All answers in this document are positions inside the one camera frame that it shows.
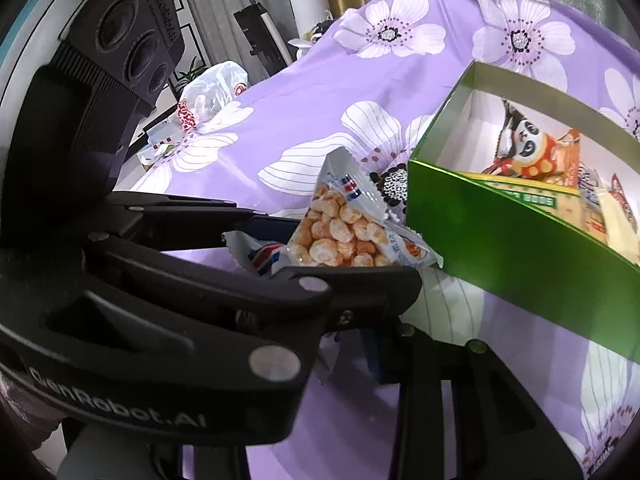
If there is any potted green plant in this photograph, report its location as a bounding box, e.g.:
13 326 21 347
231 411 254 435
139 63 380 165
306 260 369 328
170 57 208 93

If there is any white blue peanut packet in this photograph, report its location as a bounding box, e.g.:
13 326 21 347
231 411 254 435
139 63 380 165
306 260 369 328
222 147 445 281

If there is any yellow green cracker packet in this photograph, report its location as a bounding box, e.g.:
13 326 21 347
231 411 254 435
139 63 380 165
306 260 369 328
460 170 601 231

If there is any white board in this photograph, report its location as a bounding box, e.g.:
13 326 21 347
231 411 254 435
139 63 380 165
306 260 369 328
286 0 333 48

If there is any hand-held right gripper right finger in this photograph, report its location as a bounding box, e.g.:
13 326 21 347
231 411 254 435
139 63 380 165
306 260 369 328
365 324 583 480

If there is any white red plastic bag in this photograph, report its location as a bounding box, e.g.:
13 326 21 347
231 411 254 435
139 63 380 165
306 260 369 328
170 60 249 133

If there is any white green powder packet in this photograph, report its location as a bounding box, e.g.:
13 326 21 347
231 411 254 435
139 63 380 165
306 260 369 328
595 195 640 261

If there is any black white clutter pile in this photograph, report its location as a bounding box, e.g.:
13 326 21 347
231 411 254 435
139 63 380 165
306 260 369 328
292 10 336 56

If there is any black white upright vacuum cleaner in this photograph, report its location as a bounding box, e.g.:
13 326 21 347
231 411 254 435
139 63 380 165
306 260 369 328
200 0 293 68

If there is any panda print snack packet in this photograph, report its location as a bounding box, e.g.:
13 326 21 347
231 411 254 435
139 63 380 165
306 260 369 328
492 97 561 181

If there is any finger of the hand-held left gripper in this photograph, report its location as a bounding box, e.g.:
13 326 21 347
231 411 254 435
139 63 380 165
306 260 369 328
20 237 423 393
100 191 303 251

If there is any green cardboard box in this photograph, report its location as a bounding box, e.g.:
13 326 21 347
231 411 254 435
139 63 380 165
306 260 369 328
406 60 640 361

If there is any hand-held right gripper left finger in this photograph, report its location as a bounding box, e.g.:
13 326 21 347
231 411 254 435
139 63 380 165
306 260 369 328
150 445 251 480

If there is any purple floral bed sheet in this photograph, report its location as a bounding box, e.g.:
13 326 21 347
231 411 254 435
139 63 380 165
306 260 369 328
112 0 640 480

